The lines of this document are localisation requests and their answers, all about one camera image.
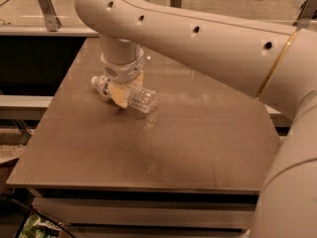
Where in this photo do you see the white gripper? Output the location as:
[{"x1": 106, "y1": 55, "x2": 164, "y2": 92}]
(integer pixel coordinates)
[{"x1": 101, "y1": 47, "x2": 144, "y2": 108}]

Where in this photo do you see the clear plastic water bottle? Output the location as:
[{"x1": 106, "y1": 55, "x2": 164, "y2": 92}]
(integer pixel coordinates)
[{"x1": 91, "y1": 75, "x2": 157, "y2": 113}]

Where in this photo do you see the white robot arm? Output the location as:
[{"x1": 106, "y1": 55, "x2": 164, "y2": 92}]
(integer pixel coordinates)
[{"x1": 74, "y1": 0, "x2": 317, "y2": 238}]

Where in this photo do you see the glass railing panel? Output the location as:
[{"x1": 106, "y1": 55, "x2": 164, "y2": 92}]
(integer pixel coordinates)
[{"x1": 0, "y1": 0, "x2": 305, "y2": 28}]

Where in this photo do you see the grey table drawer base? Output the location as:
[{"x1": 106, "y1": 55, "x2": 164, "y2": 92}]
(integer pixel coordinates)
[{"x1": 30, "y1": 188, "x2": 259, "y2": 238}]

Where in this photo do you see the green patterned bag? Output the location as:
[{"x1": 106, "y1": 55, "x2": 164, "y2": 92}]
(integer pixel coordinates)
[{"x1": 18, "y1": 213, "x2": 61, "y2": 238}]

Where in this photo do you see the left metal railing bracket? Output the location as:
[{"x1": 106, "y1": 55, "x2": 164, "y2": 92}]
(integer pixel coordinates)
[{"x1": 38, "y1": 0, "x2": 61, "y2": 32}]

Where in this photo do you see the right metal railing bracket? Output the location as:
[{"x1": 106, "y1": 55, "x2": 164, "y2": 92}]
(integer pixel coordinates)
[{"x1": 296, "y1": 0, "x2": 317, "y2": 29}]

